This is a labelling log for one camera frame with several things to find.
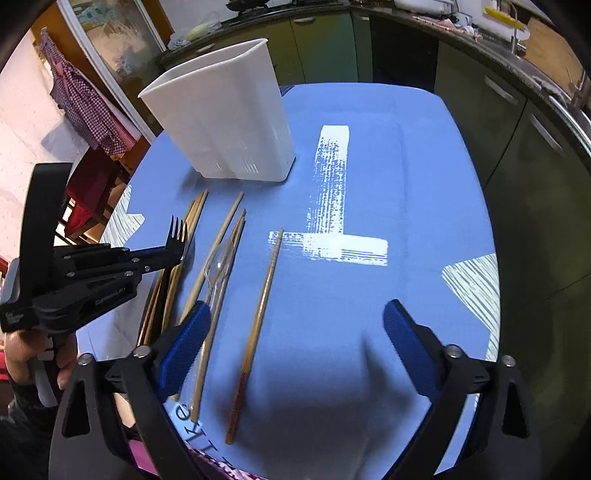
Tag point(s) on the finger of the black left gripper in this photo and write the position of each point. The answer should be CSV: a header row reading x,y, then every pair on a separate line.
x,y
159,256
148,265

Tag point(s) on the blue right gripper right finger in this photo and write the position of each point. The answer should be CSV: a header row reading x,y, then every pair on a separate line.
x,y
419,349

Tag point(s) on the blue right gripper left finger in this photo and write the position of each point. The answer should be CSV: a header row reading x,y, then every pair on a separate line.
x,y
177,348

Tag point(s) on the black plastic fork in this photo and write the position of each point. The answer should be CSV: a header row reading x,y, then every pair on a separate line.
x,y
175,246

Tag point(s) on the clear plastic spoon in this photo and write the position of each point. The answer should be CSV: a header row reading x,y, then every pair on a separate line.
x,y
216,273

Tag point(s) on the dark kitchen countertop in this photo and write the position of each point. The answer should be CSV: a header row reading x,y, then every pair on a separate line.
x,y
512,68

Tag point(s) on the person's left hand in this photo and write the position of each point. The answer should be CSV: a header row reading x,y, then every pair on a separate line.
x,y
22,346

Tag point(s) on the leftmost bamboo chopstick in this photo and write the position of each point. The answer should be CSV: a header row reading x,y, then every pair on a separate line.
x,y
152,304

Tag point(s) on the light bamboo chopstick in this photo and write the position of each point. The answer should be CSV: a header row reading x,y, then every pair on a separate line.
x,y
199,282

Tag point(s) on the red wooden chair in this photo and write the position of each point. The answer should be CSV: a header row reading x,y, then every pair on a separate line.
x,y
88,191

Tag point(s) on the red-tipped bamboo chopstick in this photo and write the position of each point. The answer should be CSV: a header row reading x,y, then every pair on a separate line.
x,y
250,350

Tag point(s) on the blue patterned tablecloth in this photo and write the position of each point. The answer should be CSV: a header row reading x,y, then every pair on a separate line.
x,y
381,200

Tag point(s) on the red checkered apron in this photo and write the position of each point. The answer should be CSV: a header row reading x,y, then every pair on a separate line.
x,y
95,119

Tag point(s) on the white plastic utensil holder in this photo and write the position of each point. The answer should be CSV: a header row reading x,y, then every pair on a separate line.
x,y
224,112

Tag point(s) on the plastic bag on counter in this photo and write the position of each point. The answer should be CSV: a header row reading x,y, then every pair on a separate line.
x,y
185,36

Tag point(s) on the glass sliding door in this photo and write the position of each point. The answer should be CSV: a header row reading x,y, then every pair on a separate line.
x,y
121,43

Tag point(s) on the stainless steel sink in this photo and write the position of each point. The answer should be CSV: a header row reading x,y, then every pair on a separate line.
x,y
572,108

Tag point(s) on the black dishwasher front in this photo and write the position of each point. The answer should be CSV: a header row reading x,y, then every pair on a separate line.
x,y
403,55

